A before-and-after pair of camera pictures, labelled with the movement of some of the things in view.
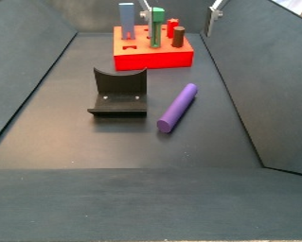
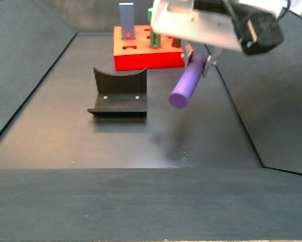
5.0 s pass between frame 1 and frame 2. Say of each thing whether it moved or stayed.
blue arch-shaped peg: stayed
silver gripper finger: moved
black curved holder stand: stayed
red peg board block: stayed
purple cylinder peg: moved
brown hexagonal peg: stayed
